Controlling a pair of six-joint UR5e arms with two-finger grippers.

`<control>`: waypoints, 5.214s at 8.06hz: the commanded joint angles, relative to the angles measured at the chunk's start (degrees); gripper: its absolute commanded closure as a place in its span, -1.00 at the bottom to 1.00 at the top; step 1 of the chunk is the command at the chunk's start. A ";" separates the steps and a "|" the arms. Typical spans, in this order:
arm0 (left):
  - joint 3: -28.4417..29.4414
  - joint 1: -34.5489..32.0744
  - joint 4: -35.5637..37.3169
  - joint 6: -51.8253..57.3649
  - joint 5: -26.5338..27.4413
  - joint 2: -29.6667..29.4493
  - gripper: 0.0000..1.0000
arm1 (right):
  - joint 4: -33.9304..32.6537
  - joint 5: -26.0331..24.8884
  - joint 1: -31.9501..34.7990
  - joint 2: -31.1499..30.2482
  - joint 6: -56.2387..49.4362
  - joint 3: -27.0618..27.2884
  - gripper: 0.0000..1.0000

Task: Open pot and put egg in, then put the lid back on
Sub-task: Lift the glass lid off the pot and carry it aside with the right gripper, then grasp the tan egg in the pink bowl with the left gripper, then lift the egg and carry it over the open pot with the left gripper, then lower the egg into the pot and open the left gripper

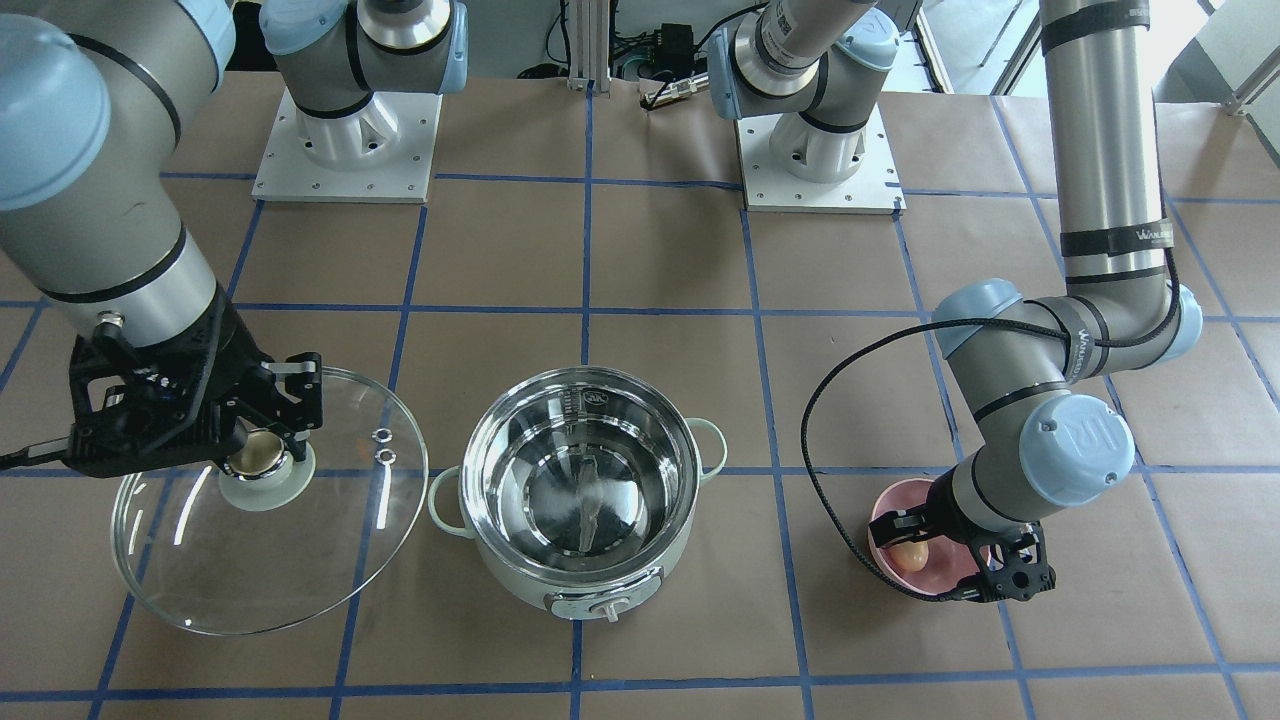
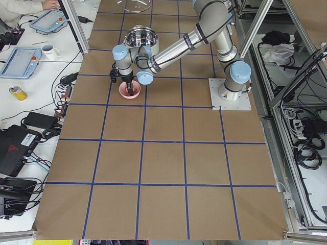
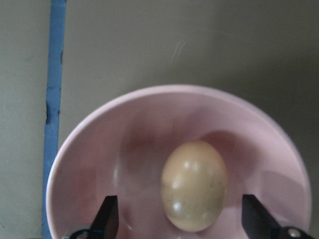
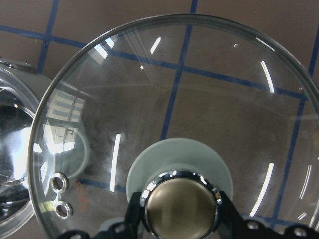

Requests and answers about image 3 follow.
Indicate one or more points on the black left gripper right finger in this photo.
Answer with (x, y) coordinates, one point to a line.
(257, 222)

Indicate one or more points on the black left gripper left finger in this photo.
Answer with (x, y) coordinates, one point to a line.
(106, 222)

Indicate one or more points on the beige egg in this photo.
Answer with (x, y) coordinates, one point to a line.
(194, 184)

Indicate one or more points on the pink bowl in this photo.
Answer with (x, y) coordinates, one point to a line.
(121, 148)

